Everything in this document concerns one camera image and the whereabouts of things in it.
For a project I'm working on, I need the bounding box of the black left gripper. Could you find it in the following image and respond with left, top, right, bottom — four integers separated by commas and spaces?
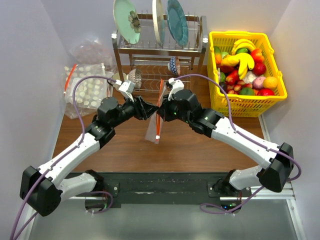
110, 92, 159, 128

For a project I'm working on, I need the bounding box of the clear orange zip bag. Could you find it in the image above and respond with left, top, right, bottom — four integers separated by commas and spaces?
144, 79, 167, 144

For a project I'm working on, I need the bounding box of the yellow banana bunch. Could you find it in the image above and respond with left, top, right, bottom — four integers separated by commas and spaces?
231, 38, 256, 55
220, 53, 255, 80

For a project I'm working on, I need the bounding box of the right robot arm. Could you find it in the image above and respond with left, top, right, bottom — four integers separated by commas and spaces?
158, 89, 294, 197

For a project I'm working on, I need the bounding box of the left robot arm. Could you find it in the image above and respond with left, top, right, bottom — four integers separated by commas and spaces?
20, 96, 159, 217

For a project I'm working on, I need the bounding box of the bag of white round pieces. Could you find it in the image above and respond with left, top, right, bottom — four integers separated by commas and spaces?
63, 63, 113, 119

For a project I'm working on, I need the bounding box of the bag of red pieces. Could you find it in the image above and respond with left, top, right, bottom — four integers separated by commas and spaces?
69, 32, 115, 69

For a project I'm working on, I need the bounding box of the grey patterned bowl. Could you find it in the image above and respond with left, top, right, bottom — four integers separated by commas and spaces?
127, 68, 142, 89

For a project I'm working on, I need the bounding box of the blue patterned bowl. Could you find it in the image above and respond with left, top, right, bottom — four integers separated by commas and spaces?
167, 56, 181, 76

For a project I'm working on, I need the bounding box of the cream enamel mug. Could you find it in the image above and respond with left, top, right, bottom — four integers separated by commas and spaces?
111, 72, 127, 82

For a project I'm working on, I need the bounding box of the metal dish rack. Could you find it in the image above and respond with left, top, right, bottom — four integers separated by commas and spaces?
111, 12, 209, 96

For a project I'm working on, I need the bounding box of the green lime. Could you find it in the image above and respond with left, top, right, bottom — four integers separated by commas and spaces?
239, 87, 255, 96

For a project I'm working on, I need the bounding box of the teal plate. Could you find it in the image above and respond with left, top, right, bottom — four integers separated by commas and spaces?
167, 0, 189, 48

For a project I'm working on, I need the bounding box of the yellow plastic basket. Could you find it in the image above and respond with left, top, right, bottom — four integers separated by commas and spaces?
207, 31, 288, 118

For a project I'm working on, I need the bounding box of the mint green flower plate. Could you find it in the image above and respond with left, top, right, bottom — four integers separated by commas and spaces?
113, 0, 142, 45

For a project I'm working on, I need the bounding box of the cream plate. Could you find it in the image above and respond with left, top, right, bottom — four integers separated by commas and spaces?
152, 0, 165, 47

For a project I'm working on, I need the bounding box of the red tomato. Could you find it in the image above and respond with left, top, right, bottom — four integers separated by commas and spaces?
257, 88, 275, 97

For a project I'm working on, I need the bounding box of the red apple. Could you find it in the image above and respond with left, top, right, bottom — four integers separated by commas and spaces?
252, 62, 267, 76

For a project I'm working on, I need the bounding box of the orange fruit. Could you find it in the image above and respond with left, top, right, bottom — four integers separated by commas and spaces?
263, 76, 279, 90

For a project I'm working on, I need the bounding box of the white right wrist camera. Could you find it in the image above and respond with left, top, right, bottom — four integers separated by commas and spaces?
168, 77, 185, 101

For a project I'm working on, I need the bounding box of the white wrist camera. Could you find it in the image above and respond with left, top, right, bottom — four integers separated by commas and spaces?
118, 81, 135, 102
168, 77, 185, 101

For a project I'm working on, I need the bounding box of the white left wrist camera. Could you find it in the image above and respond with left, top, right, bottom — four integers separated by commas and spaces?
118, 81, 135, 102

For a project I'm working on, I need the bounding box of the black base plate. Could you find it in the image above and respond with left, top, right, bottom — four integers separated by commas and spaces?
98, 172, 257, 209

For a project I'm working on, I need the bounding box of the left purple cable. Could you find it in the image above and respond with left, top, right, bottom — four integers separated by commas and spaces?
9, 75, 118, 240

